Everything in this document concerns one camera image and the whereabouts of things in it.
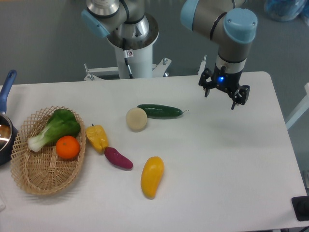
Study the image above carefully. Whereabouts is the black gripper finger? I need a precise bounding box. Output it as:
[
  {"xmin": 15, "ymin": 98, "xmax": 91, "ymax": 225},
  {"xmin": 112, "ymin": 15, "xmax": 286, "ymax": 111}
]
[
  {"xmin": 198, "ymin": 68, "xmax": 214, "ymax": 97},
  {"xmin": 231, "ymin": 85, "xmax": 250, "ymax": 110}
]

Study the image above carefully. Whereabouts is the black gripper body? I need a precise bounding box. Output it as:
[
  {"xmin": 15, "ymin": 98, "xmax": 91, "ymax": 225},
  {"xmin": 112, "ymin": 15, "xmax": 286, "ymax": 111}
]
[{"xmin": 211, "ymin": 65, "xmax": 244, "ymax": 95}]

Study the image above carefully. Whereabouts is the yellow mango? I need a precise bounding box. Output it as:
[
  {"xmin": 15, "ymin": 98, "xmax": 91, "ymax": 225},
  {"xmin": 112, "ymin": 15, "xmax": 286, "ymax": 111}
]
[{"xmin": 140, "ymin": 156, "xmax": 165, "ymax": 199}]

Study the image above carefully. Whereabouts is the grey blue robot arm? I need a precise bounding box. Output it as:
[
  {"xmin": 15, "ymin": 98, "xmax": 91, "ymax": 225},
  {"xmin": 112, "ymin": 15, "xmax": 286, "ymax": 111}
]
[{"xmin": 81, "ymin": 0, "xmax": 258, "ymax": 105}]

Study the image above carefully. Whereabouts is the green cucumber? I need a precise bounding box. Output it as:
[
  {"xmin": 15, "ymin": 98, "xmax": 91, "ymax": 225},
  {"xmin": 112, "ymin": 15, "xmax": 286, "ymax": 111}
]
[{"xmin": 137, "ymin": 104, "xmax": 187, "ymax": 119}]

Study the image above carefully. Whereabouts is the blue plastic bag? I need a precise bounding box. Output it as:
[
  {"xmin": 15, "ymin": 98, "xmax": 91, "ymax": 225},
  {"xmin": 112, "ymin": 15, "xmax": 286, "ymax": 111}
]
[{"xmin": 264, "ymin": 0, "xmax": 309, "ymax": 22}]

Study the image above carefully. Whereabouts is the purple sweet potato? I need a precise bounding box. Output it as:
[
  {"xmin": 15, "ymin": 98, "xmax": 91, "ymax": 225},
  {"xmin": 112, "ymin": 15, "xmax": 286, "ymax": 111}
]
[{"xmin": 104, "ymin": 147, "xmax": 133, "ymax": 170}]

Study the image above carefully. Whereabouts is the yellow bell pepper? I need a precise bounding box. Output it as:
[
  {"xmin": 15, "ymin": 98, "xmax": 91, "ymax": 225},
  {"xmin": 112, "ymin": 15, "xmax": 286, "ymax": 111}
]
[{"xmin": 85, "ymin": 124, "xmax": 109, "ymax": 154}]

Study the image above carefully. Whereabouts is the black device at edge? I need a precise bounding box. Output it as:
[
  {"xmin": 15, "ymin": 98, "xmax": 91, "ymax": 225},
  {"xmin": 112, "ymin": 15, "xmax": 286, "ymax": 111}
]
[{"xmin": 291, "ymin": 196, "xmax": 309, "ymax": 221}]

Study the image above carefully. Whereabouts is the green bok choy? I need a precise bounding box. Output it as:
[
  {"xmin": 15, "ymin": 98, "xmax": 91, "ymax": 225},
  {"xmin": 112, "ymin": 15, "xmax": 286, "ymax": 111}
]
[{"xmin": 28, "ymin": 109, "xmax": 81, "ymax": 152}]

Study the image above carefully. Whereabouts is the orange tangerine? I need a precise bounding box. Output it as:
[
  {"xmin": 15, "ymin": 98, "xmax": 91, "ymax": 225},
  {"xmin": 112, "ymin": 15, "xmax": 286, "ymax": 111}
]
[{"xmin": 56, "ymin": 136, "xmax": 80, "ymax": 159}]

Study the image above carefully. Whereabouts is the woven wicker basket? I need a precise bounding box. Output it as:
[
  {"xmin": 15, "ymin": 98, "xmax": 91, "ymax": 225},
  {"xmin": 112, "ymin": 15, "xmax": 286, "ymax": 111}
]
[{"xmin": 11, "ymin": 106, "xmax": 86, "ymax": 195}]

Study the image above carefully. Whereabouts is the white side frame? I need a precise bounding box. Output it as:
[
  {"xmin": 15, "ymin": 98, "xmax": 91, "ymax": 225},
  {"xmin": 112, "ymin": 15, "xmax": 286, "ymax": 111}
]
[{"xmin": 285, "ymin": 83, "xmax": 309, "ymax": 130}]

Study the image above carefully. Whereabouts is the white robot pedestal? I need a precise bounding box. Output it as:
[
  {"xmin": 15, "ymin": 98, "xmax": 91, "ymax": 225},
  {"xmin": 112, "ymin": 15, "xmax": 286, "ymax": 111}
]
[{"xmin": 83, "ymin": 13, "xmax": 207, "ymax": 82}]

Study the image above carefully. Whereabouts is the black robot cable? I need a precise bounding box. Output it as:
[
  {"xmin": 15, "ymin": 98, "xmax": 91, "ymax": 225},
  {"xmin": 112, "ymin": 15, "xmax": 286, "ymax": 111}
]
[{"xmin": 122, "ymin": 38, "xmax": 134, "ymax": 79}]

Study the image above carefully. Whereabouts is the blue handled saucepan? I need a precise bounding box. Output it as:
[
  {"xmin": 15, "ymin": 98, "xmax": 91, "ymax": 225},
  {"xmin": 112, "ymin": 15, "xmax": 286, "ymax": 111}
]
[{"xmin": 0, "ymin": 70, "xmax": 18, "ymax": 165}]

